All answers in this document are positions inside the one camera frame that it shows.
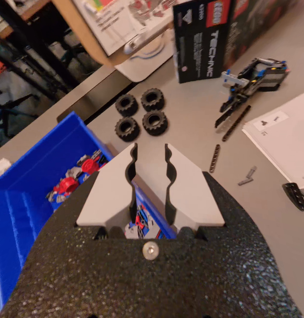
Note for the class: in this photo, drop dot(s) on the long black toy beam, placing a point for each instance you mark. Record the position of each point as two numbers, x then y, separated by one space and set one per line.
236 123

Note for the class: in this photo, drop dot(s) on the curved wooden stand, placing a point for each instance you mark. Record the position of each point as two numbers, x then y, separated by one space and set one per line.
80 29

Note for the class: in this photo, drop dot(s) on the white rounded knob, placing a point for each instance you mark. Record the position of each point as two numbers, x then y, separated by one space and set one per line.
130 46

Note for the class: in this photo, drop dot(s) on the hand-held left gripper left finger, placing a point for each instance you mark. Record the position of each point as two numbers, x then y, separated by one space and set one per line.
104 196

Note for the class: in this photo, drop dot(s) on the small grey angled toy piece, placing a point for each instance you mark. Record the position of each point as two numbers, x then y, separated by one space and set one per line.
246 181

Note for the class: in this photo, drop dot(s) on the white printed display board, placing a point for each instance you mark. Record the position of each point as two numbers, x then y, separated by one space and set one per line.
117 22

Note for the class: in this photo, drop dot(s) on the white instruction booklet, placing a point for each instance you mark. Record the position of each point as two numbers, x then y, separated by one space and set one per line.
286 139

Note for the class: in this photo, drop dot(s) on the torn white printed paper bag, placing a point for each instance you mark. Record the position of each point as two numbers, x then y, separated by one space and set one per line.
0 165

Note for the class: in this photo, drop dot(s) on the black perforated toy panel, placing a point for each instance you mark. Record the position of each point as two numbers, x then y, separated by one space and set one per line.
294 196

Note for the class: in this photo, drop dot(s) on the short black toy beam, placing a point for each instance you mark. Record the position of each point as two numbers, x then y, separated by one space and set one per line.
214 159

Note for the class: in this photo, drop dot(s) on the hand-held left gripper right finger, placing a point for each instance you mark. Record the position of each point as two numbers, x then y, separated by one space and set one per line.
194 196

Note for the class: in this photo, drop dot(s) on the black toy tire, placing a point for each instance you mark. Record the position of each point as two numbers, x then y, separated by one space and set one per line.
145 103
148 126
119 133
119 106

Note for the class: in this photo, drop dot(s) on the pile of small toy bricks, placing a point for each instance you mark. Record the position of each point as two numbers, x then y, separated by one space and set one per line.
75 171

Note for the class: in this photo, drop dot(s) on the black toy set box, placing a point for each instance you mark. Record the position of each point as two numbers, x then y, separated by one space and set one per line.
204 49

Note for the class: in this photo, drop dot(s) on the black office chair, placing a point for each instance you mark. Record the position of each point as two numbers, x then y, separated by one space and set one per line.
20 100

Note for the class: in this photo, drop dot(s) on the blue plastic parts bin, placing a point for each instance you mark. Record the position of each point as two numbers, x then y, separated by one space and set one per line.
30 211

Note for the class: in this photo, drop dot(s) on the partly built toy vehicle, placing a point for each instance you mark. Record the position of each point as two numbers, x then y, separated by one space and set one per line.
271 77

